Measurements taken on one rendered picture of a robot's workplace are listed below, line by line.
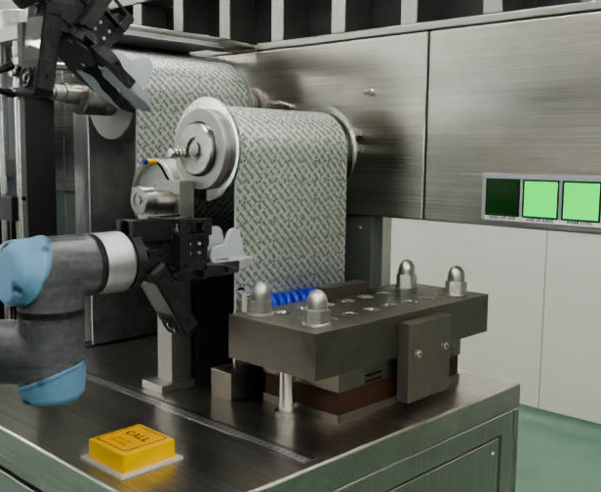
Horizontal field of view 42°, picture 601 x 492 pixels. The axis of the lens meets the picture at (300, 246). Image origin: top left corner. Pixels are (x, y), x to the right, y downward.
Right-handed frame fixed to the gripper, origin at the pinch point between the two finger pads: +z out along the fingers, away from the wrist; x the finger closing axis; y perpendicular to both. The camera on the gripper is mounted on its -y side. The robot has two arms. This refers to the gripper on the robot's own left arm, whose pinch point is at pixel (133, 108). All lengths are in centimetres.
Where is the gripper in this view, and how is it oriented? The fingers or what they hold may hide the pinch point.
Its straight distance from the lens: 108.9
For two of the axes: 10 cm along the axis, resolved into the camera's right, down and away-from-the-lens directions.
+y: 4.6, -8.1, 3.7
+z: 5.2, 5.8, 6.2
